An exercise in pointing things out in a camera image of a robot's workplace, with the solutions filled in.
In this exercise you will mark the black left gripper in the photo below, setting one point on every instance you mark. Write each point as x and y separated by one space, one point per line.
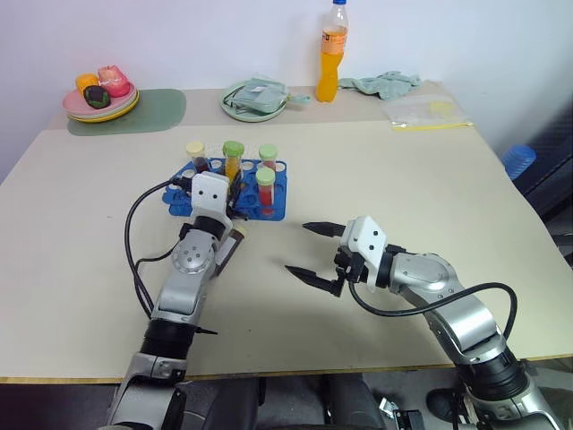
237 217

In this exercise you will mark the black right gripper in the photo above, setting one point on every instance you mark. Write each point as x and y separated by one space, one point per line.
351 266

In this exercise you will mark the green-capped orange test tube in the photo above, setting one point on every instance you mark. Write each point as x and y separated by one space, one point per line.
233 161

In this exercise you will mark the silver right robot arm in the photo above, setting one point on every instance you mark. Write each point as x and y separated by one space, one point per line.
425 269

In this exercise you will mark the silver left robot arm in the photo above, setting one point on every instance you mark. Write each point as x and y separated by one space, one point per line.
190 257

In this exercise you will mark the yellow-capped dark red test tube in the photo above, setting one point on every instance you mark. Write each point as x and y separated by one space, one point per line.
197 154

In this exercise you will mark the green-capped red test tube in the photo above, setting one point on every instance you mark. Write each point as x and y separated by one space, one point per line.
265 190

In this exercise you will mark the beige-capped brown test tube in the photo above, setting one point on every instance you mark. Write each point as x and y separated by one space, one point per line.
233 246

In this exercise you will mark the blue test tube rack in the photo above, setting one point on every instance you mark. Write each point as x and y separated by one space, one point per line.
273 199

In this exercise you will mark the green-capped clear test tube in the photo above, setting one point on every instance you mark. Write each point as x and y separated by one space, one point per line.
267 154

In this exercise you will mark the pale green plate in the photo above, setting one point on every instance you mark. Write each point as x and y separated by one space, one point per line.
233 114

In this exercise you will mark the green placemat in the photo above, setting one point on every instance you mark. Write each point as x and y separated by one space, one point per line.
161 112

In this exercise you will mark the pale green pouch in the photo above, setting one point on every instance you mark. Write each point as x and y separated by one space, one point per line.
262 96

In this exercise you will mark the yellow plate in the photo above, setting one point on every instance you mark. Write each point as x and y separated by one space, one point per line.
121 113

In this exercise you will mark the pink toy food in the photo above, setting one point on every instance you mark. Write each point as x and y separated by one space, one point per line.
114 80

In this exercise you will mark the black and green toy food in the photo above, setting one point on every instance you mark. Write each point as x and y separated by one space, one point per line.
95 96

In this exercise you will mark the dark rounded shape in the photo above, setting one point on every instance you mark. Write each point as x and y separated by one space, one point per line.
219 405
349 403

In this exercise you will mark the pink plate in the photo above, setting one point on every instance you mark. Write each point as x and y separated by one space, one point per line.
74 104

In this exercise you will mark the orange toy food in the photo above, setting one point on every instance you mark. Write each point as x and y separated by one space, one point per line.
86 81

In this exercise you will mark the orange soda bottle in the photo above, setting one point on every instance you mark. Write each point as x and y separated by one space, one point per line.
331 62

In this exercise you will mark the clear zip bag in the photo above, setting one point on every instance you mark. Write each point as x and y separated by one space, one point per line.
425 112

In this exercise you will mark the pale green cloth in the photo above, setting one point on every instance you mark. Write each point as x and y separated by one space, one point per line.
385 85

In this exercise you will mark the black rounded shape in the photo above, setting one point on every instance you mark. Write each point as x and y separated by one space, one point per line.
443 403

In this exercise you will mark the blue ribbed cylinder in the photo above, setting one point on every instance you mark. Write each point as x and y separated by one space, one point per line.
518 160

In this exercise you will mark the black chair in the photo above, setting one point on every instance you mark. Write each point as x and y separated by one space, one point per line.
553 179

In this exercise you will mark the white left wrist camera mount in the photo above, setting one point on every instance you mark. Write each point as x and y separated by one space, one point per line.
209 193

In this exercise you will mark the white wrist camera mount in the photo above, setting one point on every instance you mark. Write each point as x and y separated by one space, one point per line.
209 193
365 239

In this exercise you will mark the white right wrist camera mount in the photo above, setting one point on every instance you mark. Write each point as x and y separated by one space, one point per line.
365 239

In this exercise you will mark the grey metal bracket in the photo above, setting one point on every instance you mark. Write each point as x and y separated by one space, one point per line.
403 416

